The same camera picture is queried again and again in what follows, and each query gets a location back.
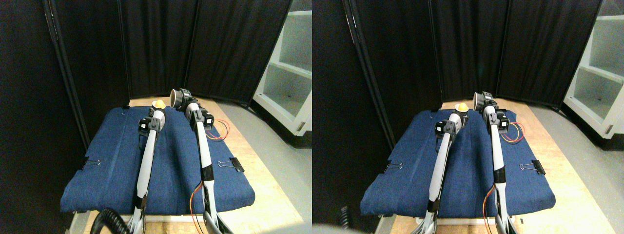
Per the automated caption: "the dark blue cloth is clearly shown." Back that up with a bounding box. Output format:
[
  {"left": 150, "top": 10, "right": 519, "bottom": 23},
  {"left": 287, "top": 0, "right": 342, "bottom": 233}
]
[
  {"left": 361, "top": 108, "right": 556, "bottom": 218},
  {"left": 61, "top": 105, "right": 255, "bottom": 215}
]

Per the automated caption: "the white shelf unit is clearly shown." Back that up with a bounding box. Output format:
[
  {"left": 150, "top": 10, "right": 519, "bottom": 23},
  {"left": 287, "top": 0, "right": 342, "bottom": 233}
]
[
  {"left": 252, "top": 12, "right": 312, "bottom": 137},
  {"left": 562, "top": 17, "right": 624, "bottom": 140}
]

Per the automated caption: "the yellow wire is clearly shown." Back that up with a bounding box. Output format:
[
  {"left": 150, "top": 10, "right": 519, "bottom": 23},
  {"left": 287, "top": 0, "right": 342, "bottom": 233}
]
[
  {"left": 206, "top": 123, "right": 226, "bottom": 140},
  {"left": 502, "top": 125, "right": 522, "bottom": 142}
]

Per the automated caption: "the red wire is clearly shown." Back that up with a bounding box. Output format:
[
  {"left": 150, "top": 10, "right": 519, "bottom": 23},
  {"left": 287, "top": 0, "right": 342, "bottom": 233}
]
[
  {"left": 501, "top": 122, "right": 526, "bottom": 144},
  {"left": 205, "top": 119, "right": 230, "bottom": 142}
]

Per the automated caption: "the orange wire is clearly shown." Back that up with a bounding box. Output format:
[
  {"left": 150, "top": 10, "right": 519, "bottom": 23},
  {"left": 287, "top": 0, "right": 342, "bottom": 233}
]
[
  {"left": 189, "top": 181, "right": 205, "bottom": 234},
  {"left": 483, "top": 184, "right": 496, "bottom": 234}
]

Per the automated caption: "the black ribbed hose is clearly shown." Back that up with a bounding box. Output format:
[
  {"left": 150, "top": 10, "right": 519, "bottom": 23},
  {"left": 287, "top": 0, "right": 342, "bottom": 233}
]
[
  {"left": 91, "top": 209, "right": 129, "bottom": 234},
  {"left": 340, "top": 206, "right": 353, "bottom": 230}
]

